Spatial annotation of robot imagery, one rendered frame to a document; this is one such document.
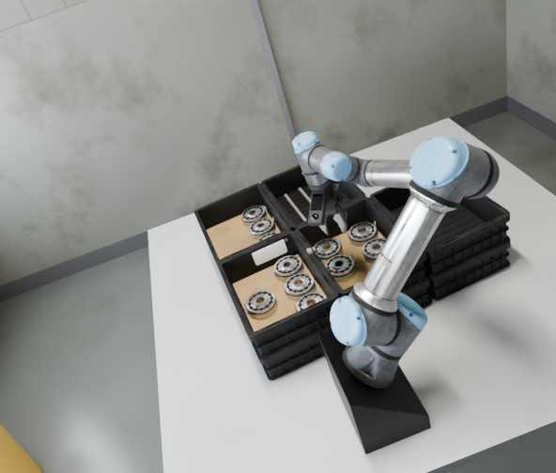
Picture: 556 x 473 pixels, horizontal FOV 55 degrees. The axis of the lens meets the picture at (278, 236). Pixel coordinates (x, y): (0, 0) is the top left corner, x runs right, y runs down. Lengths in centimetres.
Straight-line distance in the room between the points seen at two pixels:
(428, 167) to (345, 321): 40
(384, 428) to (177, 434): 65
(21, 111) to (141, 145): 71
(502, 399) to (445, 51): 272
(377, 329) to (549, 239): 94
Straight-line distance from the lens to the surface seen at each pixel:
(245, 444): 165
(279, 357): 166
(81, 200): 372
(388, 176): 145
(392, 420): 146
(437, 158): 116
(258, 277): 190
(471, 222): 193
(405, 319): 136
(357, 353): 144
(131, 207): 374
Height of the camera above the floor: 204
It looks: 36 degrees down
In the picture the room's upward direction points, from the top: 19 degrees counter-clockwise
